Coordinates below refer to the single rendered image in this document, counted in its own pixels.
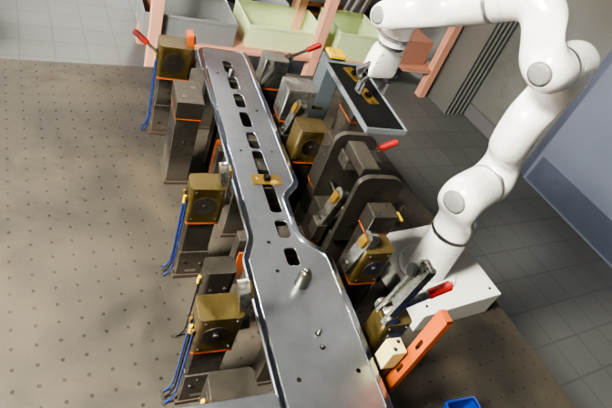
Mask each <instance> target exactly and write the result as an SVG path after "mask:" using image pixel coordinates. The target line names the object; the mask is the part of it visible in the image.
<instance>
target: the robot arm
mask: <svg viewBox="0 0 612 408"><path fill-rule="evenodd" d="M568 17H569V11H568V5H567V1H566V0H382V1H381V2H379V3H377V4H376V5H375V6H374V7H373V8H372V11H371V14H370V18H371V21H372V24H373V25H374V26H375V27H376V28H378V29H381V30H382V31H381V33H380V35H379V41H376V42H375V44H374V45H373V47H372V49H371V50H370V52H369V54H368V56H367V57H366V59H365V61H364V63H363V64H362V65H360V66H357V67H356V75H357V77H358V78H359V80H358V82H357V84H356V87H355V90H356V92H357V93H358V94H359V95H361V94H362V92H363V90H364V87H365V85H366V84H365V82H366V81H367V80H368V79H369V78H371V77H374V78H383V80H382V82H381V84H380V86H379V88H378V90H379V91H380V92H381V93H382V94H383V95H385V93H386V91H387V89H388V87H389V85H390V84H391V83H392V82H393V81H394V79H396V78H397V77H398V76H399V75H400V74H401V73H402V72H403V71H402V70H401V69H400V68H399V65H400V63H401V60H402V57H403V50H404V49H405V48H406V47H407V45H408V43H409V41H410V38H411V36H412V34H413V31H414V29H415V28H431V27H450V26H476V25H485V24H495V23H504V22H514V21H517V22H519V23H520V26H521V41H520V48H519V66H520V71H521V74H522V76H523V78H524V80H525V82H526V83H527V84H528V87H527V88H526V89H525V90H524V91H523V92H522V93H521V94H520V95H519V96H518V98H517V99H516V100H515V101H514V102H513V103H512V104H511V106H510V107H509V108H508V109H507V110H506V112H505V114H504V115H503V117H502V118H501V120H500V121H499V123H498V125H497V126H496V128H495V130H494V132H493V134H492V136H491V137H490V140H489V145H488V150H487V151H486V153H485V155H484V157H483V158H482V159H481V160H480V161H479V162H478V163H477V164H476V165H475V166H473V167H471V168H469V169H467V170H465V171H463V172H461V173H459V174H458V175H456V176H454V177H452V178H451V179H449V180H448V181H447V182H446V183H445V184H444V186H443V187H442V189H441V190H440V192H439V194H438V205H439V211H438V213H437V214H436V216H435V218H434V219H433V222H432V223H431V225H430V227H429V228H428V230H427V231H426V233H425V234H424V236H423V238H422V240H421V242H420V243H419V244H413V245H410V246H407V247H406V248H404V249H403V250H402V252H401V254H400V256H399V259H398V264H399V268H400V271H401V273H402V274H403V276H405V275H406V274H407V273H406V266H407V264H408V263H409V262H415V263H417V262H418V261H419V260H420V259H428V260H429V261H430V262H431V264H432V265H433V267H434V268H435V269H436V275H435V276H434V277H433V278H432V279H431V280H430V281H429V282H428V283H427V284H426V285H425V286H424V287H423V288H422V291H426V290H427V289H429V288H431V287H433V286H435V285H438V284H440V283H443V282H445V281H450V282H452V283H453V284H454V283H455V271H454V267H453V265H454V264H455V262H456V261H457V259H458V258H459V256H460V255H461V254H462V252H463V251H464V249H465V247H466V246H467V245H468V243H469V242H470V240H471V239H472V237H473V236H474V234H475V233H476V229H477V225H476V220H477V219H478V218H479V217H480V216H481V215H482V214H483V213H484V212H485V211H486V210H488V209H490V208H492V207H493V206H494V205H495V204H497V203H499V202H500V201H502V200H503V199H505V198H506V197H507V196H508V195H509V193H510V192H511V191H512V189H513V188H514V186H515V183H516V182H517V179H518V177H519V174H520V172H521V169H522V166H523V164H524V161H525V158H526V157H527V155H528V153H529V152H530V151H531V149H532V148H533V146H534V145H535V144H536V142H537V141H538V139H540V137H541V136H542V135H543V133H544V132H545V131H546V129H547V128H548V127H549V126H550V125H551V123H552V122H553V121H554V120H555V119H556V118H557V117H558V116H559V115H560V114H561V113H562V112H563V110H564V109H565V108H566V107H567V106H568V105H569V104H570V103H571V102H572V101H573V100H574V99H575V98H576V97H577V96H578V95H579V94H580V93H581V92H582V91H583V90H584V89H585V87H586V86H587V85H588V83H589V82H590V81H591V79H592V78H593V76H594V75H595V74H596V72H597V70H598V68H599V64H600V56H599V53H598V52H597V50H596V48H595V47H594V46H593V45H591V44H590V43H588V42H587V41H582V40H571V41H566V27H567V23H568ZM362 71H363V72H362ZM368 72H369V73H368ZM365 75H367V76H366V77H365V78H363V77H364V76H365Z"/></svg>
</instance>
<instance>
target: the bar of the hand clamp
mask: <svg viewBox="0 0 612 408"><path fill-rule="evenodd" d="M406 273H407V274H406V275H405V276H404V278H403V279H402V280H401V281H400V282H399V283H398V284H397V285H396V287H395V288H394V289H393V290H392V291H391V292H390V293H389V294H388V296H387V297H386V298H385V299H384V300H383V301H382V302H381V304H380V305H379V306H378V307H377V308H376V309H375V310H376V311H377V312H378V311H382V310H383V307H384V306H389V305H391V304H393V307H392V308H391V309H390V311H389V312H388V313H387V314H386V315H385V316H384V317H383V318H382V319H381V323H383V321H384V320H385V319H386V318H387V317H389V316H393V315H396V316H397V315H398V314H399V313H400V312H401V311H402V310H403V308H404V307H405V306H406V305H407V304H408V303H409V302H410V301H411V300H412V299H413V298H414V297H415V296H416V295H417V294H418V293H419V292H420V291H421V290H422V288H423V287H424V286H425V285H426V284H427V283H428V282H429V281H430V280H431V279H432V278H433V277H434V276H435V275H436V269H435V268H434V267H433V265H432V264H431V262H430V261H429V260H428V259H420V260H419V261H418V262H417V263H415V262H409V263H408V264H407V266H406Z"/></svg>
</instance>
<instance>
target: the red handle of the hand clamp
mask: <svg viewBox="0 0 612 408"><path fill-rule="evenodd" d="M453 287H454V285H453V283H452V282H450V281H445V282H443V283H440V284H438V285H435V286H433V287H431V288H429V289H427V290H426V291H423V292H421V293H418V294H417V295H416V296H415V297H414V298H413V299H412V300H411V301H410V302H409V303H408V304H407V305H406V306H405V307H404V308H403V309H406V308H408V307H411V306H413V305H415V304H417V303H420V302H422V301H426V300H428V299H433V298H435V297H438V296H440V295H442V294H445V293H447V292H449V291H452V290H453ZM392 307H393V304H392V305H389V306H384V307H383V309H382V311H383V314H384V315H386V314H387V313H388V312H389V311H390V309H391V308H392Z"/></svg>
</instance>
